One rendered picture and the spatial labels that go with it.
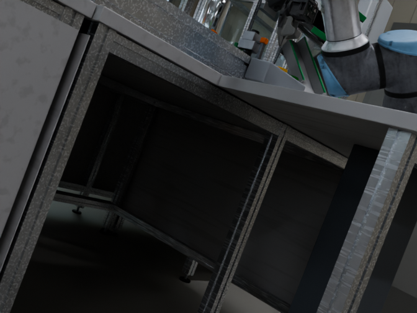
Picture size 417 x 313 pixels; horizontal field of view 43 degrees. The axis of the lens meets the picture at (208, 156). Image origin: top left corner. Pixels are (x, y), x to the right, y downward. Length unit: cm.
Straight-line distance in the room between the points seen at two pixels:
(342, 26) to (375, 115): 39
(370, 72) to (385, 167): 43
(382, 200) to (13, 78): 68
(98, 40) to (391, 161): 59
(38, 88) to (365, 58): 77
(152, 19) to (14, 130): 41
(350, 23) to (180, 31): 41
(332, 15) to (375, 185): 51
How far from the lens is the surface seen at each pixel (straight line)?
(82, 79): 105
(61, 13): 104
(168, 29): 126
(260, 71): 146
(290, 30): 168
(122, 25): 108
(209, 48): 136
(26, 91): 101
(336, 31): 132
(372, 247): 96
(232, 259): 160
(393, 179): 94
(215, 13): 272
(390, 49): 135
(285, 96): 112
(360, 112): 100
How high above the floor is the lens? 68
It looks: 1 degrees down
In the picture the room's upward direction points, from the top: 21 degrees clockwise
